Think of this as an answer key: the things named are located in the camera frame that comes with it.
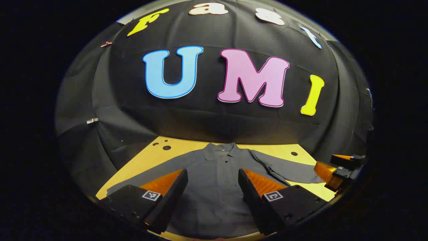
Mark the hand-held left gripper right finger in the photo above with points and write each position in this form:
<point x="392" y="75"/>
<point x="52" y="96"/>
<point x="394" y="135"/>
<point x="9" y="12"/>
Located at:
<point x="250" y="197"/>

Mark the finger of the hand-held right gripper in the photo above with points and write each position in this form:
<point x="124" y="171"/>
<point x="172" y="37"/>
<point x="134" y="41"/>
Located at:
<point x="351" y="162"/>
<point x="344" y="174"/>

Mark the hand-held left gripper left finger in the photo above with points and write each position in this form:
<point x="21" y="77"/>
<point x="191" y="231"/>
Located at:
<point x="174" y="197"/>

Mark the grey long-sleeved shirt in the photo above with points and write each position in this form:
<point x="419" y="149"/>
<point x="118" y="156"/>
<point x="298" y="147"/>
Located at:
<point x="214" y="187"/>

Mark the black backdrop cloth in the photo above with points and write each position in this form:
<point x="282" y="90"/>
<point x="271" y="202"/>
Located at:
<point x="200" y="117"/>

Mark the silver metal clip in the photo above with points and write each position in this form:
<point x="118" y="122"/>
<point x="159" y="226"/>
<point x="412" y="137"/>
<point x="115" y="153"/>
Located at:
<point x="92" y="120"/>

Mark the copper-coloured metal clip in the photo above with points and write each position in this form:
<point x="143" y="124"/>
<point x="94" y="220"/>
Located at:
<point x="106" y="44"/>

